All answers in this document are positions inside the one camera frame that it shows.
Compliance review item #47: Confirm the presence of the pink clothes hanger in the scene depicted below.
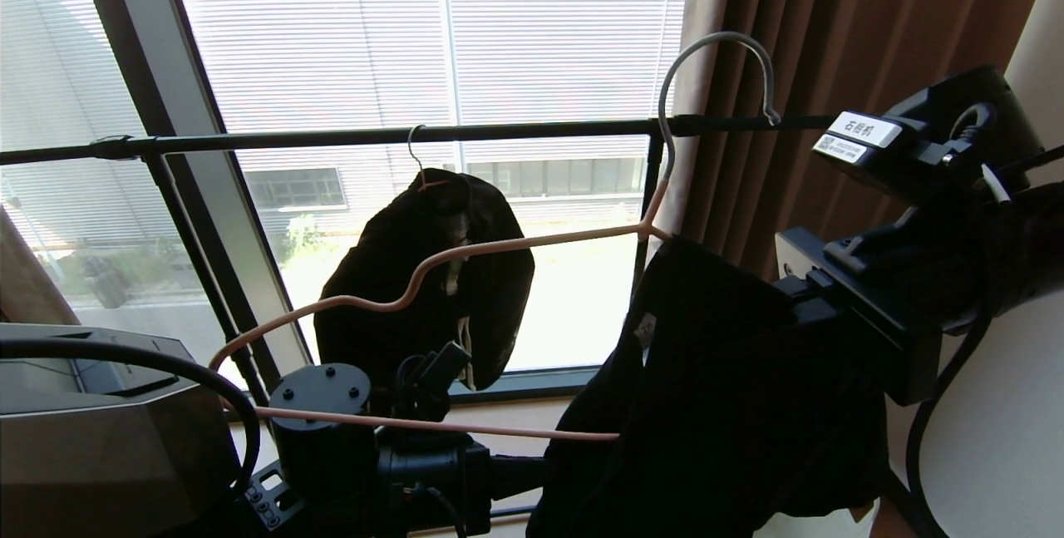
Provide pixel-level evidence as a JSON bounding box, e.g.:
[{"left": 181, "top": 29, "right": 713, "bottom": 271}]
[
  {"left": 208, "top": 31, "right": 782, "bottom": 444},
  {"left": 406, "top": 124, "right": 451, "bottom": 192}
]

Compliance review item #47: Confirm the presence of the window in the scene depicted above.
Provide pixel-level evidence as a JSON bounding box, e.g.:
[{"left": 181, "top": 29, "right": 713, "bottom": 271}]
[{"left": 0, "top": 0, "right": 699, "bottom": 395}]

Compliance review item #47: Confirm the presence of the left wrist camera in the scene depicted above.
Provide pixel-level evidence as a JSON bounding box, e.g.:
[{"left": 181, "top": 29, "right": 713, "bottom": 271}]
[{"left": 397, "top": 341, "right": 474, "bottom": 424}]

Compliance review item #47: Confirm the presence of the black clothes rack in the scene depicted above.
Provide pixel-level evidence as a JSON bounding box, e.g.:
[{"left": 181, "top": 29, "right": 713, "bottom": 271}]
[{"left": 0, "top": 114, "right": 836, "bottom": 522}]

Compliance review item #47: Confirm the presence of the brown curtain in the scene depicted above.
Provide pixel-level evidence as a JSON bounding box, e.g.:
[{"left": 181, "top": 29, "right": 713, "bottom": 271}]
[
  {"left": 0, "top": 205, "right": 81, "bottom": 328},
  {"left": 647, "top": 0, "right": 1061, "bottom": 283}
]

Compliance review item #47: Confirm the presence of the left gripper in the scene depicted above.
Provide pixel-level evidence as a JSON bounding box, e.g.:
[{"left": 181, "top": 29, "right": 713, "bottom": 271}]
[{"left": 378, "top": 438, "right": 493, "bottom": 536}]

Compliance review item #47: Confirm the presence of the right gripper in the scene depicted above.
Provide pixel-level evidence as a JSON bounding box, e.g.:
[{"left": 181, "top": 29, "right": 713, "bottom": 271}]
[{"left": 775, "top": 226, "right": 944, "bottom": 406}]

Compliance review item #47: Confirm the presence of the black garment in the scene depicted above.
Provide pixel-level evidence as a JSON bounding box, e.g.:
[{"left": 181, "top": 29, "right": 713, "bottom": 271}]
[
  {"left": 313, "top": 168, "right": 537, "bottom": 395},
  {"left": 526, "top": 234, "right": 892, "bottom": 538}
]

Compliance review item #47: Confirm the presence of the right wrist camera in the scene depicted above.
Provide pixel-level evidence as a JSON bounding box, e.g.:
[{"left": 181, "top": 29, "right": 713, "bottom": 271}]
[{"left": 812, "top": 64, "right": 1047, "bottom": 274}]

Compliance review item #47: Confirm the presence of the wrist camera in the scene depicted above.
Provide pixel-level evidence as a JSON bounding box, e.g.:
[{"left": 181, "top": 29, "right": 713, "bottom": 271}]
[
  {"left": 397, "top": 341, "right": 474, "bottom": 424},
  {"left": 812, "top": 64, "right": 1047, "bottom": 274}
]

